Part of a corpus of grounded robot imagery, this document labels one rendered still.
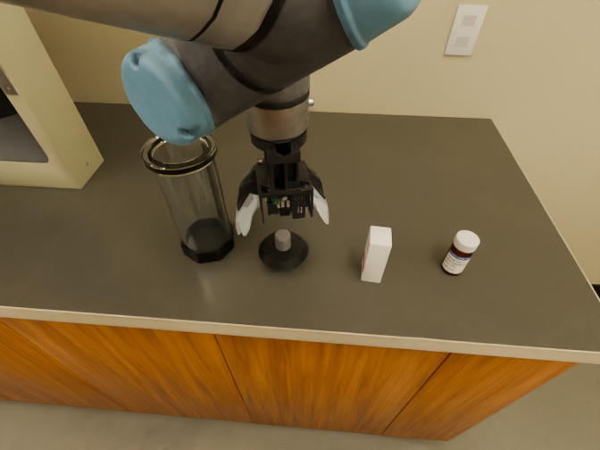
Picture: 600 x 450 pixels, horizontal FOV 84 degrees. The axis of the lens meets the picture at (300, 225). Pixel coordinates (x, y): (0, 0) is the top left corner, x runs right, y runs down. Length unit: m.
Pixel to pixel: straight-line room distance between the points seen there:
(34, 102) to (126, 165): 0.23
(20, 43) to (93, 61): 0.44
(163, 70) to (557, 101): 1.14
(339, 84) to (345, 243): 0.55
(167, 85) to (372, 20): 0.14
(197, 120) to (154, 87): 0.03
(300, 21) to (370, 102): 0.92
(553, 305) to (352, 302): 0.34
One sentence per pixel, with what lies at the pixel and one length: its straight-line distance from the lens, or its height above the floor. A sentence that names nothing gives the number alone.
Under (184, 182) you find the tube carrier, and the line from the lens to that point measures 0.51.
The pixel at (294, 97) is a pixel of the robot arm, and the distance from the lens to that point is 0.37.
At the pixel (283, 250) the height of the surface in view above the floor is 0.98.
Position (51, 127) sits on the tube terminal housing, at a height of 1.09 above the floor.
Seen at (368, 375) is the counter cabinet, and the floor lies 0.68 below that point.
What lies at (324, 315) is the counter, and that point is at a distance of 0.57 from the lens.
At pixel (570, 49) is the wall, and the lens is 1.19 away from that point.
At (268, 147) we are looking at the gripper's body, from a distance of 0.40.
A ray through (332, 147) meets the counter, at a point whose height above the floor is 0.94.
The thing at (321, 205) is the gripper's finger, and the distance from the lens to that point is 0.53.
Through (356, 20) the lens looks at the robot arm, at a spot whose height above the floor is 1.40.
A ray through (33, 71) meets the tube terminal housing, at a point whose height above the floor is 1.18.
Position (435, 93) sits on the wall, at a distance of 1.11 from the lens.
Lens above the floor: 1.45
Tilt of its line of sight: 47 degrees down
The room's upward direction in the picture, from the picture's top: straight up
